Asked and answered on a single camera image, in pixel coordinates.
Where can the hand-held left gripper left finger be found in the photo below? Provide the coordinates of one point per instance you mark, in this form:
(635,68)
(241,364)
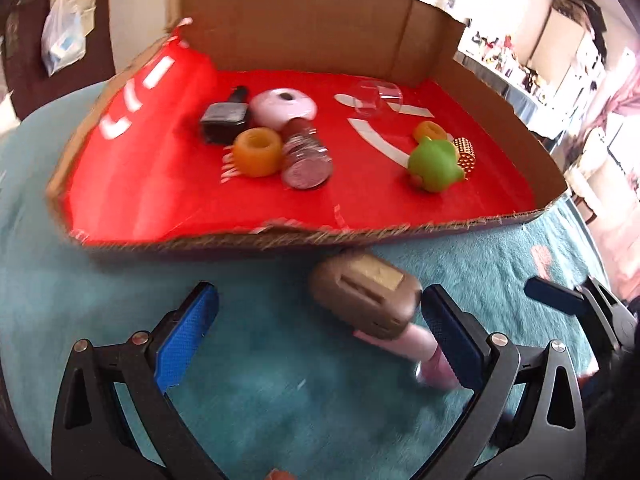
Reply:
(185,340)

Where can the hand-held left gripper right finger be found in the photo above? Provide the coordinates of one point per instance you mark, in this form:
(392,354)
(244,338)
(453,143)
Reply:
(452,335)

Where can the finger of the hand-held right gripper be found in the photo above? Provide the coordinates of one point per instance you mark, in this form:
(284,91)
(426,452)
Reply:
(607,312)
(552,294)

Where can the cardboard box with red lining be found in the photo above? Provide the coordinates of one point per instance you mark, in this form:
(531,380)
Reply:
(175,185)

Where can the gold studded block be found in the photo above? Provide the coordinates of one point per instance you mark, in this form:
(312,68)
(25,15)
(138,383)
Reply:
(465,155)

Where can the glitter nail polish red cap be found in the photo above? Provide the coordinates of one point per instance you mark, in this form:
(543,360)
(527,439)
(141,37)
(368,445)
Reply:
(305,165)

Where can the black nail polish bottle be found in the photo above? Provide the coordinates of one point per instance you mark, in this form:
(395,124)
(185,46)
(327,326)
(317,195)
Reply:
(225,120)

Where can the clear plastic cup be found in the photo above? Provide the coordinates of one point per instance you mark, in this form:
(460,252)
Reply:
(370,102)

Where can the pink round device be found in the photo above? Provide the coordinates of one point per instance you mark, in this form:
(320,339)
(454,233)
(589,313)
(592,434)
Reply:
(280,107)

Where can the teal fleece blanket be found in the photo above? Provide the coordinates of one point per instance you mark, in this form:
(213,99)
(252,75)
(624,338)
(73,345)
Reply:
(275,385)

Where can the cloth-covered side table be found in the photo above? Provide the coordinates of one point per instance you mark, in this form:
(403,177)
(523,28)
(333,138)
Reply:
(520,105)

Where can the row of bottles and trinkets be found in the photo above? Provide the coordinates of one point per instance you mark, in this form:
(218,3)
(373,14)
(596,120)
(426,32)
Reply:
(505,55)

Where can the dark brown door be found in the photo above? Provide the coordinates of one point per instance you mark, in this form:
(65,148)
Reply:
(20,75)

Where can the hanging clear plastic bag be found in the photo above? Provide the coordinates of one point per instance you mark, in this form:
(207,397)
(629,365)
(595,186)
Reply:
(62,40)

